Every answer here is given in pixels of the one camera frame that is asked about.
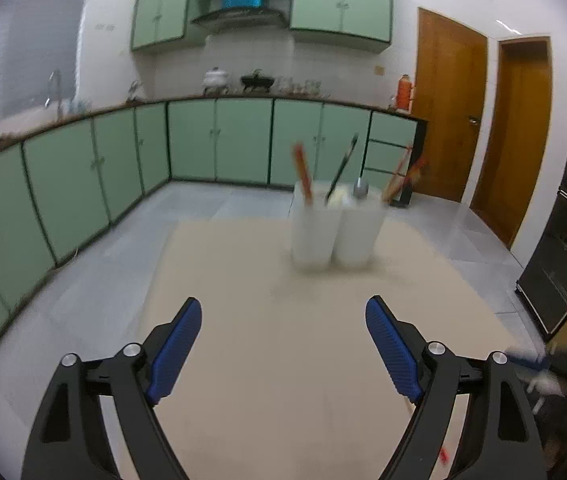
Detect white cooking pot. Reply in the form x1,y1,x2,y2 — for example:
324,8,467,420
202,67,229,96

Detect dark chopstick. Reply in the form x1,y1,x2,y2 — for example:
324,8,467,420
325,133,359,205

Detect green lower kitchen cabinets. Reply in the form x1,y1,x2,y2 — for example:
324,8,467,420
0,96,427,333

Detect metal spoon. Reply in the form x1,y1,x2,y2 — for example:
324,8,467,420
352,177,369,200

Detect black wok on stove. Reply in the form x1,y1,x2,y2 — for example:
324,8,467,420
240,70,275,93

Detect brown wooden door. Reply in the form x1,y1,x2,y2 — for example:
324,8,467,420
471,36,553,248
413,8,487,203

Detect orange thermos jug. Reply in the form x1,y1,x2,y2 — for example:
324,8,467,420
395,74,413,113

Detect white two-compartment utensil holder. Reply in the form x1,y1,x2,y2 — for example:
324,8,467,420
291,181,387,271

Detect range hood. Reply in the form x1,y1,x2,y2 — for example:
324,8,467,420
192,6,289,34

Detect beige table mat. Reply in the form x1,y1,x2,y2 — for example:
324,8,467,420
138,219,515,479

